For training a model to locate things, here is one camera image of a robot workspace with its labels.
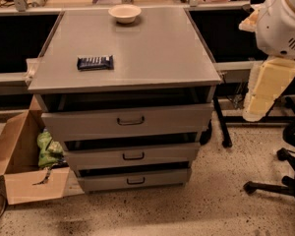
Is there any grey top drawer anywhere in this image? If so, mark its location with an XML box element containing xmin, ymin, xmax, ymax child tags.
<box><xmin>42</xmin><ymin>103</ymin><xmax>212</xmax><ymax>142</ymax></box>

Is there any grey drawer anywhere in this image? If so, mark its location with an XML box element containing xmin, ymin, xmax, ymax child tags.
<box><xmin>78</xmin><ymin>168</ymin><xmax>192</xmax><ymax>193</ymax></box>
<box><xmin>42</xmin><ymin>103</ymin><xmax>212</xmax><ymax>142</ymax></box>
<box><xmin>65</xmin><ymin>143</ymin><xmax>200</xmax><ymax>170</ymax></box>

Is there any grey bottom drawer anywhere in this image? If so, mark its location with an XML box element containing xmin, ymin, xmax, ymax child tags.
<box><xmin>78</xmin><ymin>168</ymin><xmax>192</xmax><ymax>193</ymax></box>

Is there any black desk leg frame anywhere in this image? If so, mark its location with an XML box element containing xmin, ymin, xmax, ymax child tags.
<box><xmin>213</xmin><ymin>96</ymin><xmax>295</xmax><ymax>148</ymax></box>

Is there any grey drawer cabinet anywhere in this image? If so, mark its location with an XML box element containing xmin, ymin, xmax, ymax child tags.
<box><xmin>29</xmin><ymin>7</ymin><xmax>220</xmax><ymax>179</ymax></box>

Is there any grey middle drawer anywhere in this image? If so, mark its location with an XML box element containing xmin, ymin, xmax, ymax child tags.
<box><xmin>65</xmin><ymin>143</ymin><xmax>200</xmax><ymax>170</ymax></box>

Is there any brown cardboard box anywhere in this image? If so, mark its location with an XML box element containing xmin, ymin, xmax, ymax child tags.
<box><xmin>0</xmin><ymin>95</ymin><xmax>71</xmax><ymax>206</ymax></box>

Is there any blue snack bar wrapper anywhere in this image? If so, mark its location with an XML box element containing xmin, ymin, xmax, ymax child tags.
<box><xmin>77</xmin><ymin>55</ymin><xmax>114</xmax><ymax>71</ymax></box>

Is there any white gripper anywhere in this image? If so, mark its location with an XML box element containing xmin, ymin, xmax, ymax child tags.
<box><xmin>239</xmin><ymin>9</ymin><xmax>295</xmax><ymax>122</ymax></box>

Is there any white bowl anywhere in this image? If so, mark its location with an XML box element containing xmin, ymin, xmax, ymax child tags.
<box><xmin>108</xmin><ymin>4</ymin><xmax>142</xmax><ymax>24</ymax></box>

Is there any green chip bag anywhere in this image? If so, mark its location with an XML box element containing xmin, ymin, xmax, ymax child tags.
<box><xmin>36</xmin><ymin>131</ymin><xmax>63</xmax><ymax>169</ymax></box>

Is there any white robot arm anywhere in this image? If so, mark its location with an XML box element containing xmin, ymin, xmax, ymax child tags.
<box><xmin>239</xmin><ymin>0</ymin><xmax>295</xmax><ymax>122</ymax></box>

